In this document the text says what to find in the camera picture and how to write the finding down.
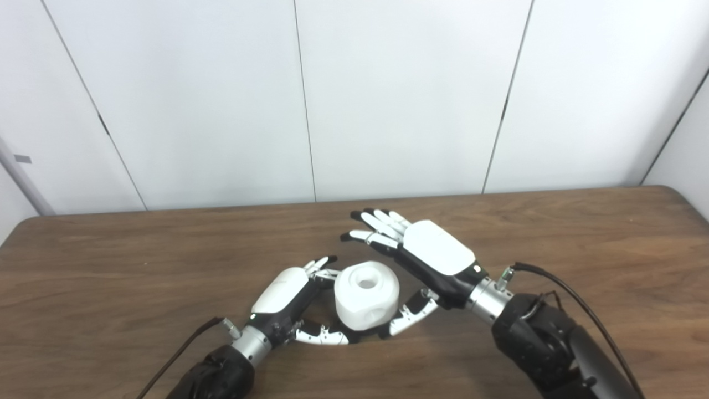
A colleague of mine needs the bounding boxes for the round white plastic piece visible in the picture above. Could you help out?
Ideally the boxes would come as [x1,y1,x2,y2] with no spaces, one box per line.
[334,261,400,332]

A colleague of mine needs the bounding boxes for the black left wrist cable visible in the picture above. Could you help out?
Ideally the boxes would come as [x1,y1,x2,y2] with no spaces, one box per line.
[136,317,243,399]

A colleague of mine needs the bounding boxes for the grey wall post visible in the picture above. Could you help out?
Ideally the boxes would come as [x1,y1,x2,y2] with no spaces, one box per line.
[0,136,56,217]

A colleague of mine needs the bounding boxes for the black and white left hand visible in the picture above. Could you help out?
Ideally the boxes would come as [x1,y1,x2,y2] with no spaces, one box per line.
[248,255,355,347]

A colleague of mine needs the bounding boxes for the black and white right hand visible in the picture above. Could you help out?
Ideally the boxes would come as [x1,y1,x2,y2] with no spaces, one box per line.
[340,208,489,339]

